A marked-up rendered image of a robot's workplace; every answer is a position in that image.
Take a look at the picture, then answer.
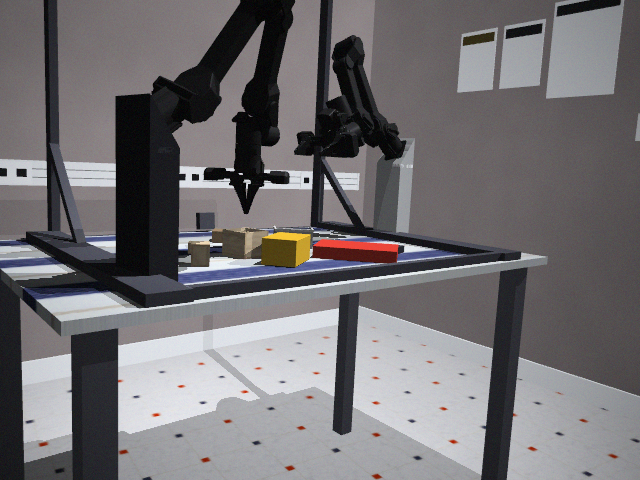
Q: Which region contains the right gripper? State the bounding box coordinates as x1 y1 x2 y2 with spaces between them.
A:
204 144 290 214

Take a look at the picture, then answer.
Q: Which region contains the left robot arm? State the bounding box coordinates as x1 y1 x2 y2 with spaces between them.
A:
317 35 406 160

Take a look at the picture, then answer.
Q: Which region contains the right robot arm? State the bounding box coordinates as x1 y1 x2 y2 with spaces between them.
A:
151 0 295 146

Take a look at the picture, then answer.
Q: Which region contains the red flat rectangular slab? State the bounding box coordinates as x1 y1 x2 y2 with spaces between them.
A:
312 239 398 263

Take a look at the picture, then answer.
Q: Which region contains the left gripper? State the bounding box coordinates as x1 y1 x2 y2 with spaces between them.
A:
294 127 359 158

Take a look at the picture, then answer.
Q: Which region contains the yellow block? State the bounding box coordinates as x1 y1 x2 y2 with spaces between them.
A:
261 232 311 267

